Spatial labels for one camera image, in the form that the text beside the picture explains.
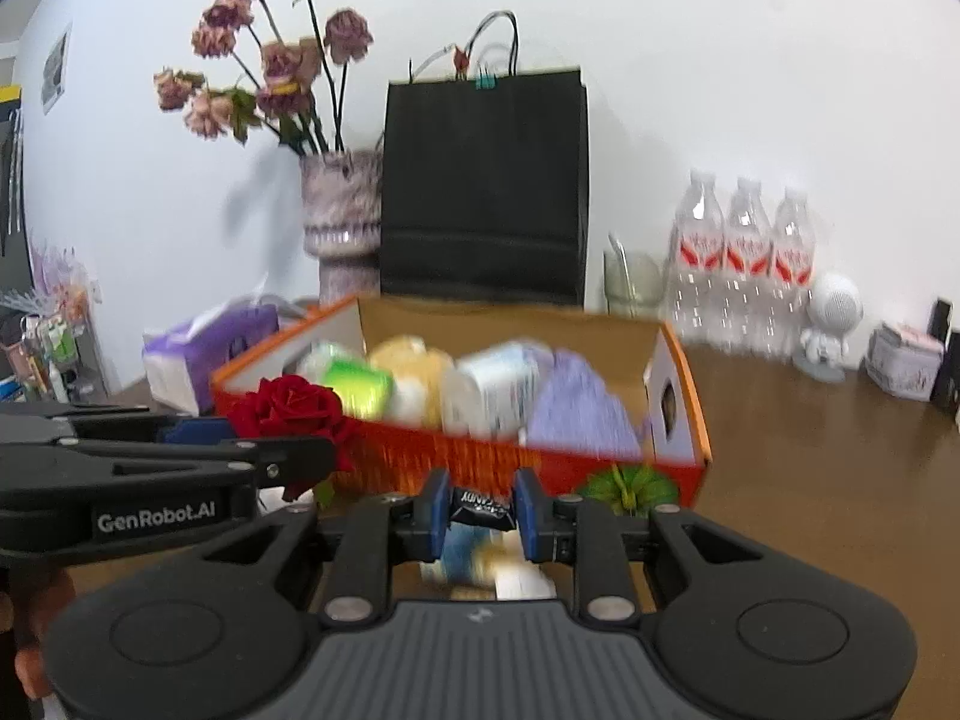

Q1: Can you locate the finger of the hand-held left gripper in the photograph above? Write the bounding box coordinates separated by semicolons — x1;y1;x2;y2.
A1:
0;435;337;502
0;401;235;445

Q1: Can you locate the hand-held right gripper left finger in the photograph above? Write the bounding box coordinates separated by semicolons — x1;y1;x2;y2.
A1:
199;469;451;627

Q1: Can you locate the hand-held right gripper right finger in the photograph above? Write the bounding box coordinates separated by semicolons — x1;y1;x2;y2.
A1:
514;469;758;627

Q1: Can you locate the black candy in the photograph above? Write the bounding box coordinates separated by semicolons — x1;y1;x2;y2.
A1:
446;487;518;533

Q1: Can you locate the blue and white snack packet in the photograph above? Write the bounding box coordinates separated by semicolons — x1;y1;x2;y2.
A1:
421;525;554;601

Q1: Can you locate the red fabric rose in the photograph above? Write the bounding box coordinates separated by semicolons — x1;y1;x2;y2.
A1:
225;375;361;503

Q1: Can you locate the orange cardboard box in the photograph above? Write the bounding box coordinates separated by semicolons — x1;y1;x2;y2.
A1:
211;295;712;511

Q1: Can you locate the green snack packet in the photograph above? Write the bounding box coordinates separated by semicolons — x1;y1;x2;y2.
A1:
322;360;395;421

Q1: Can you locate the purple drawstring pouch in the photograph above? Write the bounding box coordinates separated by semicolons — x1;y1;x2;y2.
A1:
521;349;653;462

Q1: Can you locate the white plastic container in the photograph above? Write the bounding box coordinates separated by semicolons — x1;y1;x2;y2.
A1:
442;341;556;440

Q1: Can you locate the white and yellow plush sheep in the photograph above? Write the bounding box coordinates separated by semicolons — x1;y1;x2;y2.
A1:
367;336;458;428

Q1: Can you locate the rack of small items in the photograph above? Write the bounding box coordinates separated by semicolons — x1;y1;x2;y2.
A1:
0;240;106;406

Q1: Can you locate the person's left hand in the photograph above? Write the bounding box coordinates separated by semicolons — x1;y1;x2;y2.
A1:
0;566;80;700

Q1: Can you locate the purple tissue pack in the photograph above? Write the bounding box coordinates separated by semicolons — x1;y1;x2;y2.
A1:
142;298;301;415

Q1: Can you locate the clear glass cup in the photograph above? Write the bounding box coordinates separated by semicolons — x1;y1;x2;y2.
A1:
604;232;670;320

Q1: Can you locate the purple mottled vase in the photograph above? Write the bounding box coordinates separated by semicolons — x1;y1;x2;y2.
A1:
300;150;385;307

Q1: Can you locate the clear water bottle red label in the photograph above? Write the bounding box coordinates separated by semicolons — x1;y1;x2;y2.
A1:
771;187;817;357
667;171;727;350
721;178;775;353

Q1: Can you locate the black paper bag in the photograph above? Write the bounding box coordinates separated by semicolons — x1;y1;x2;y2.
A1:
380;10;590;308

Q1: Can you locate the white robot figurine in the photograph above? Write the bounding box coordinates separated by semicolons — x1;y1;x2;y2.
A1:
793;272;863;381

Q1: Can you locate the dried pink flower bouquet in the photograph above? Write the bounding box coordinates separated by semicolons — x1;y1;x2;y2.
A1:
154;0;374;158

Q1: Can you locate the white printed tin box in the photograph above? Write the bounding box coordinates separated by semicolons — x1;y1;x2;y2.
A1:
866;321;946;400

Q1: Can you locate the black rectangular device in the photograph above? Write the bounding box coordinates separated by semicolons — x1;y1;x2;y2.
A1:
930;298;960;410

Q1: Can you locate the wall poster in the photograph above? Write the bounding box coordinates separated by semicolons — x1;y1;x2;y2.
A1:
41;26;72;113

